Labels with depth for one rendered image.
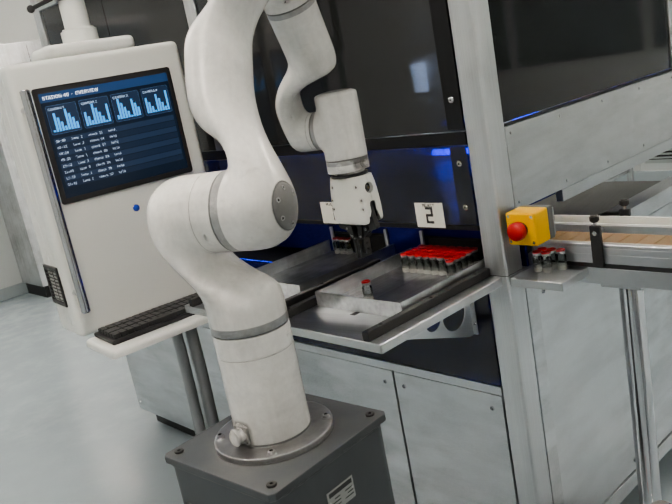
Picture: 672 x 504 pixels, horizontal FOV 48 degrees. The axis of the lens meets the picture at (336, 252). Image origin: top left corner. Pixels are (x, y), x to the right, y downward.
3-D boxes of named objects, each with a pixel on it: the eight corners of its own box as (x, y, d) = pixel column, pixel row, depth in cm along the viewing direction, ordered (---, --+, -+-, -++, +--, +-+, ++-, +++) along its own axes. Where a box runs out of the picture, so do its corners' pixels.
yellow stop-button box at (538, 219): (527, 235, 167) (523, 204, 166) (555, 236, 162) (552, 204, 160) (507, 245, 163) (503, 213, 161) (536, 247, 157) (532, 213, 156)
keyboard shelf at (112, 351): (213, 292, 239) (211, 284, 238) (260, 304, 217) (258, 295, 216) (76, 343, 213) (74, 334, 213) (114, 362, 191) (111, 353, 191)
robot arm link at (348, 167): (377, 152, 148) (380, 167, 149) (346, 154, 155) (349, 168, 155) (348, 161, 143) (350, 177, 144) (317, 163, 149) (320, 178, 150)
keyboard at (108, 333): (219, 290, 230) (217, 282, 229) (243, 296, 219) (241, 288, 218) (94, 337, 207) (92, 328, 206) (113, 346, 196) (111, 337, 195)
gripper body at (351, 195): (379, 163, 148) (389, 218, 151) (344, 164, 156) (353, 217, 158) (353, 171, 143) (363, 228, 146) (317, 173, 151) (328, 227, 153)
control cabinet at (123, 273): (205, 276, 252) (148, 36, 233) (234, 282, 237) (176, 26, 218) (57, 328, 223) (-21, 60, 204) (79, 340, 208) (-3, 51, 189)
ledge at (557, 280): (544, 266, 175) (543, 259, 175) (596, 270, 166) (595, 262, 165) (510, 286, 167) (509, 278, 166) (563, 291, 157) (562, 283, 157)
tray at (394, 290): (412, 260, 194) (410, 247, 193) (497, 267, 175) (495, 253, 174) (317, 306, 172) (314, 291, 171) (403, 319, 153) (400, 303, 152)
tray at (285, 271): (330, 251, 220) (328, 239, 219) (396, 256, 201) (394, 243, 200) (238, 289, 199) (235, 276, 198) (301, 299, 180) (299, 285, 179)
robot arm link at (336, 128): (314, 164, 148) (357, 159, 143) (301, 96, 144) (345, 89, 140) (332, 156, 155) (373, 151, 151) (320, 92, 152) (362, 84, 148)
